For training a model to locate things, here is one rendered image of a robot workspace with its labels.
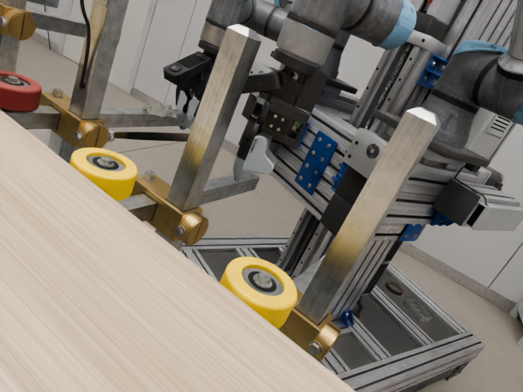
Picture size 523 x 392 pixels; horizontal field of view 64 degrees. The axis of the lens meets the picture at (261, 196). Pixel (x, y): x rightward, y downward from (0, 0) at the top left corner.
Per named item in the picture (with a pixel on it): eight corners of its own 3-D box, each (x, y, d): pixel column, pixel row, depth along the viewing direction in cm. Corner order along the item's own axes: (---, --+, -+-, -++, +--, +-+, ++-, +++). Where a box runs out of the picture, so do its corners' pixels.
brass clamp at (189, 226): (147, 197, 72) (156, 172, 70) (205, 240, 67) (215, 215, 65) (119, 203, 66) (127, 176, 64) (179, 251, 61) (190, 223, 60)
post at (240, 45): (145, 295, 74) (243, 25, 56) (158, 307, 73) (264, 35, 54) (129, 302, 71) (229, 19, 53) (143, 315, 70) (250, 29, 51)
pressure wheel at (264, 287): (187, 324, 49) (222, 246, 44) (249, 330, 52) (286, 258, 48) (196, 383, 42) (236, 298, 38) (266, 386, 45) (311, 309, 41)
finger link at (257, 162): (259, 199, 65) (282, 146, 62) (225, 183, 65) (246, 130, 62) (262, 192, 68) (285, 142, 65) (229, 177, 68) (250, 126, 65)
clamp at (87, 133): (59, 117, 79) (64, 92, 77) (105, 152, 74) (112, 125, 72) (30, 117, 74) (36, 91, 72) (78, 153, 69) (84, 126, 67)
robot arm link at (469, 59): (450, 96, 109) (480, 45, 103) (493, 116, 99) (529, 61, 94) (422, 83, 102) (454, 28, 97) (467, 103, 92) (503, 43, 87)
